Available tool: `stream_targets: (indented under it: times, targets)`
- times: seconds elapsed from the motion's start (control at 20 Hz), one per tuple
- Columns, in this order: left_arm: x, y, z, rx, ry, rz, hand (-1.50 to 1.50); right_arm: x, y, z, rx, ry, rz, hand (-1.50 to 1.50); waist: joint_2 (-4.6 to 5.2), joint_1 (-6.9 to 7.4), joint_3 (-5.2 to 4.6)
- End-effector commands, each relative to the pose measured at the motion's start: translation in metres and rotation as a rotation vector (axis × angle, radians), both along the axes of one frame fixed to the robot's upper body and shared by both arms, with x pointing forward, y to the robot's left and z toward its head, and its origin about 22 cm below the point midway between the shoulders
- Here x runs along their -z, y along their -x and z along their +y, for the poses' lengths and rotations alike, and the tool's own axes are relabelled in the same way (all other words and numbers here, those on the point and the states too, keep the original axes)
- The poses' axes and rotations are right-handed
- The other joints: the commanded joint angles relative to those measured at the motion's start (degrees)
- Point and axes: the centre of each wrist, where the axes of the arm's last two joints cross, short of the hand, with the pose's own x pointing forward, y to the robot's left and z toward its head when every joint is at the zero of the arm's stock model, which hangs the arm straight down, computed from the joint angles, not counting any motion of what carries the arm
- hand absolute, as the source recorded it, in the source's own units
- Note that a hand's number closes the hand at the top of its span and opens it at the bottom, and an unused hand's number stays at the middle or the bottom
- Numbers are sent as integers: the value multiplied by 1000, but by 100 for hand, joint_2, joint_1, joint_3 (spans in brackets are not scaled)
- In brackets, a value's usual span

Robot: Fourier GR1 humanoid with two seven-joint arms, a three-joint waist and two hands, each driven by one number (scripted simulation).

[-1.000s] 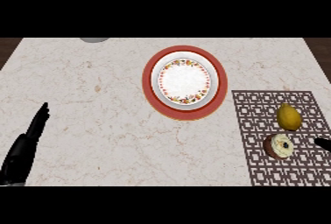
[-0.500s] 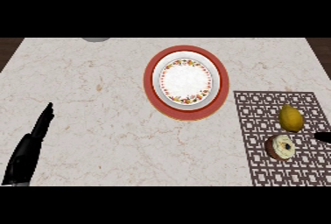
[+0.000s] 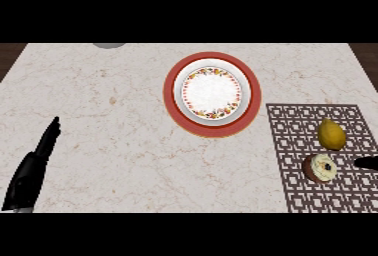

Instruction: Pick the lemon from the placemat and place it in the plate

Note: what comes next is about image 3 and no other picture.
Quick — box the brown lattice placemat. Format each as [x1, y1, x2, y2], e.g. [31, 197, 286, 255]
[264, 103, 378, 214]

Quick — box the yellow lemon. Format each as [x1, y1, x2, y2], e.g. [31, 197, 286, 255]
[316, 117, 348, 152]

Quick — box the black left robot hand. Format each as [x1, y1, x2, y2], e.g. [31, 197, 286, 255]
[0, 116, 63, 212]

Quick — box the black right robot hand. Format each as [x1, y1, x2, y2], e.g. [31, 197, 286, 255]
[353, 156, 378, 172]

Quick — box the grey round object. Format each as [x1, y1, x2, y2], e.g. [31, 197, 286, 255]
[91, 42, 127, 50]

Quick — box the red-rimmed floral plate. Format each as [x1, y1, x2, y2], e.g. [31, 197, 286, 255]
[162, 51, 263, 139]

